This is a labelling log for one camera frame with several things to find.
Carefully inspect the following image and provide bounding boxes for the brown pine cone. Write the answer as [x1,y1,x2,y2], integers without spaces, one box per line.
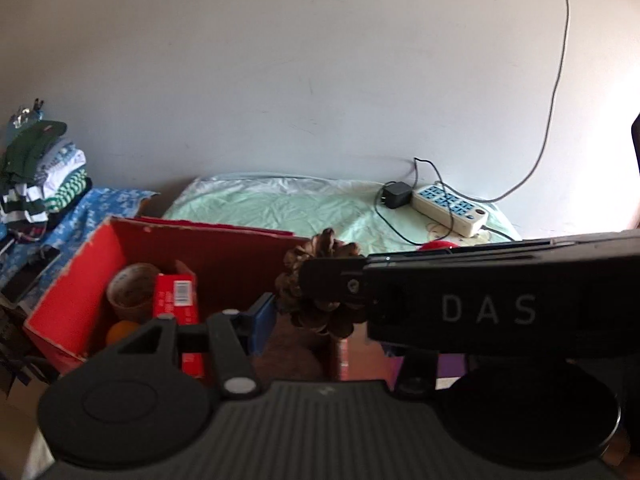
[276,228,367,339]

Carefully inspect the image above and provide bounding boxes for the red plush toy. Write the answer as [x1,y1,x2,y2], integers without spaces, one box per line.
[418,240,458,252]

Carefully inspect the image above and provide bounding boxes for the purple tissue pack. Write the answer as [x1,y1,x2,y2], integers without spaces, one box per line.
[390,353,466,382]

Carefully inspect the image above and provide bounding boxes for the red cardboard box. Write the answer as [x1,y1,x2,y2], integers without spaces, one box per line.
[22,214,298,377]

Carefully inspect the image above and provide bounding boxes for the small red carton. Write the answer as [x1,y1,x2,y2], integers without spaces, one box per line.
[150,259,206,380]

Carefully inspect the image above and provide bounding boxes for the orange fruit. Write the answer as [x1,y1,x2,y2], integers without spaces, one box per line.
[105,320,140,346]

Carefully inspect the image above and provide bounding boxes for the light green bed sheet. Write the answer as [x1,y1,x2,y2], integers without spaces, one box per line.
[163,174,447,255]

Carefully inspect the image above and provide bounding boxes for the white blue power strip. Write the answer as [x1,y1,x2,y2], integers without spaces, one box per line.
[411,184,489,237]

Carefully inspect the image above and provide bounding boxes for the blue floral towel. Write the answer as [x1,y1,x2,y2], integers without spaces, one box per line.
[1,188,155,314]

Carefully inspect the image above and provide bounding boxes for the black power adapter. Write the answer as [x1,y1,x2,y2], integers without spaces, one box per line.
[381,181,412,209]

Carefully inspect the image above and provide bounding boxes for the black smartphone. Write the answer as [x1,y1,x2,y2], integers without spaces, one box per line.
[1,245,61,309]

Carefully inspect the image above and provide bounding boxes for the pile of folded clothes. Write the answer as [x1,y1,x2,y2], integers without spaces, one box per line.
[1,99,92,244]

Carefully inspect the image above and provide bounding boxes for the grey wall cable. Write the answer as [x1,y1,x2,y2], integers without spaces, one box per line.
[439,0,573,204]

